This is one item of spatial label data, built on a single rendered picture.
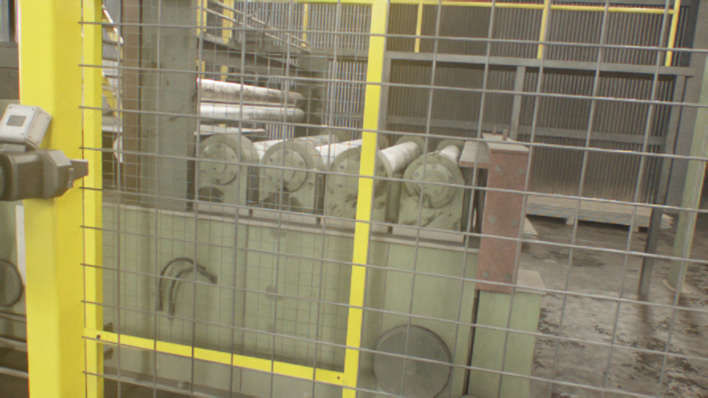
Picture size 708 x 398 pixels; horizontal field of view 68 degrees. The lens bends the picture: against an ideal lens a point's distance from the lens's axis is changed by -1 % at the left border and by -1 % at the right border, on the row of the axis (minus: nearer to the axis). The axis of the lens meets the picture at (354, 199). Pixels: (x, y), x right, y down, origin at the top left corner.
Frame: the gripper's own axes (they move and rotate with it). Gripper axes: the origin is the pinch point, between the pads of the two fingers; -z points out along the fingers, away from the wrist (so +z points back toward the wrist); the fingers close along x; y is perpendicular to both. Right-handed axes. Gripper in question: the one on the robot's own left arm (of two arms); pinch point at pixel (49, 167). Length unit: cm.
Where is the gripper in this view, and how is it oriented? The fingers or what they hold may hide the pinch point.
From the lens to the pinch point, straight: 75.2
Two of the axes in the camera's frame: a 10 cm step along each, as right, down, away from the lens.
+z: -2.2, 1.5, -9.6
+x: 9.7, 1.1, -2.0
